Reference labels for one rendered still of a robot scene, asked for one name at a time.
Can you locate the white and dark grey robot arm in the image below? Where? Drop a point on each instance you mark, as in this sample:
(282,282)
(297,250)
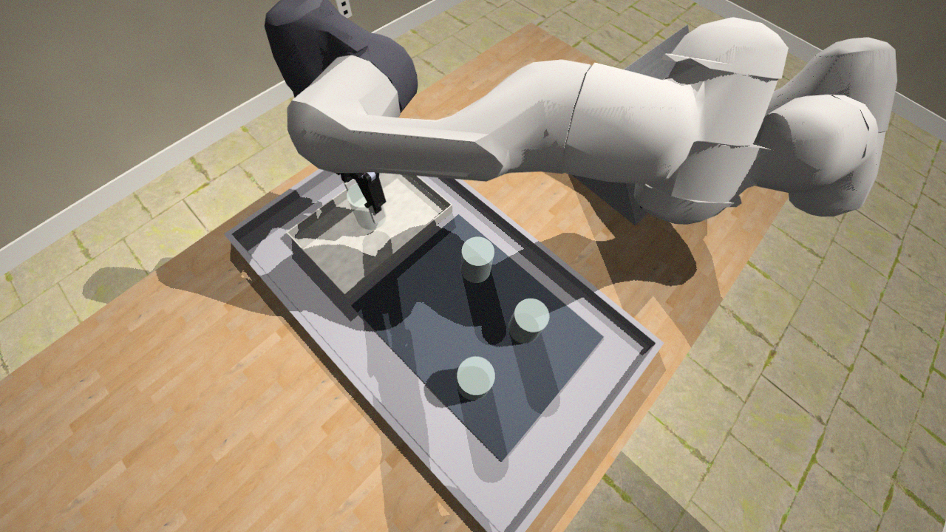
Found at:
(602,122)

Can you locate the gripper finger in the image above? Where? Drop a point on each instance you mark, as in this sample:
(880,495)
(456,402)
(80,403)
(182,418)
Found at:
(347,179)
(373,193)

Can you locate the clear glass cylinder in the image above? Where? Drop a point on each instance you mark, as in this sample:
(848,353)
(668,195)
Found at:
(529,319)
(475,377)
(356,200)
(476,259)

